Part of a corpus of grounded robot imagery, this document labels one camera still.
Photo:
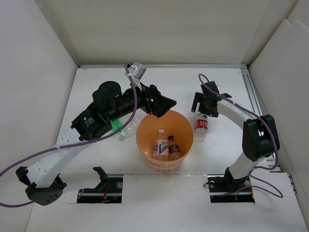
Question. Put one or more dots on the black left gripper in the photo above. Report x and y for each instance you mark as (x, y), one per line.
(162, 104)

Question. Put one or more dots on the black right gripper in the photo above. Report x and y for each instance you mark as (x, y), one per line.
(199, 97)

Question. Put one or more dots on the clear bottle blue orange label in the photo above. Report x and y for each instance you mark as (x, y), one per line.
(160, 146)

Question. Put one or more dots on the clear bottle black cap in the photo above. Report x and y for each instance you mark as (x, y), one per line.
(174, 151)

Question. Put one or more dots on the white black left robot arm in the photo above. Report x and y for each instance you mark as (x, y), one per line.
(44, 185)

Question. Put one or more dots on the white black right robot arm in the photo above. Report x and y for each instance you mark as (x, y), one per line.
(259, 139)

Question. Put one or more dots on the orange plastic bin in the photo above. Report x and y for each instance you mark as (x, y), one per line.
(174, 124)

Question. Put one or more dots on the clear crushed unlabelled bottle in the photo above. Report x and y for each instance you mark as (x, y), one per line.
(131, 128)

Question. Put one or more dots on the clear bottle red label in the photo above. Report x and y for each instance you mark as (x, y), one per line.
(201, 126)

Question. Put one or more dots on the green plastic soda bottle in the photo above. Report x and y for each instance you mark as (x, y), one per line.
(116, 125)

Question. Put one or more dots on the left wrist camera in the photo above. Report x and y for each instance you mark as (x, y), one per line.
(136, 70)

